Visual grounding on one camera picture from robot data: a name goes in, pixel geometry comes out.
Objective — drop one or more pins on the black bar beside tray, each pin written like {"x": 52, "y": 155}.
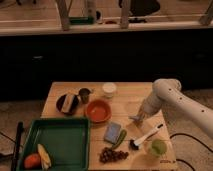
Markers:
{"x": 17, "y": 146}

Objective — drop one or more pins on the black plate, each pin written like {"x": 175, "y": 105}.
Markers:
{"x": 74, "y": 105}

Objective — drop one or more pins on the white handled dish brush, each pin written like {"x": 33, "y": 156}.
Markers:
{"x": 135, "y": 143}

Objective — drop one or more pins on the dark metal cup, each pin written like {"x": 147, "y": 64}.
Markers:
{"x": 84, "y": 95}

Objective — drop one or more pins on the green cup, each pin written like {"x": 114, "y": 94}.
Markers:
{"x": 158, "y": 147}

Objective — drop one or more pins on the grey-blue towel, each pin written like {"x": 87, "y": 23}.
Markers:
{"x": 135, "y": 118}

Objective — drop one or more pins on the white cup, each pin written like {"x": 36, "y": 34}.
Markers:
{"x": 109, "y": 89}

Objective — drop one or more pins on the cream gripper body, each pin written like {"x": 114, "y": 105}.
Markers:
{"x": 142, "y": 114}

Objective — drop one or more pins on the green plastic tray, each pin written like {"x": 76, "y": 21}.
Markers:
{"x": 67, "y": 142}

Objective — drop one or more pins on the blue sponge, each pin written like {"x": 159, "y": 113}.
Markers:
{"x": 112, "y": 132}

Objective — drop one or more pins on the beige sponge block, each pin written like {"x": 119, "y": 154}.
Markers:
{"x": 67, "y": 103}

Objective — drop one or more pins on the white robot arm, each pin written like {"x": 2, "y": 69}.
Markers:
{"x": 169, "y": 91}

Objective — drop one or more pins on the bunch of dark grapes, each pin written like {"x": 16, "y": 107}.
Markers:
{"x": 109, "y": 155}

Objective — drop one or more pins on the orange fruit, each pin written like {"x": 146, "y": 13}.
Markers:
{"x": 32, "y": 161}

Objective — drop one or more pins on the green cucumber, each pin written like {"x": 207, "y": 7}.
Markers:
{"x": 120, "y": 139}

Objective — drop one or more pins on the orange bowl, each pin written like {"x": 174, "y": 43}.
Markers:
{"x": 98, "y": 111}

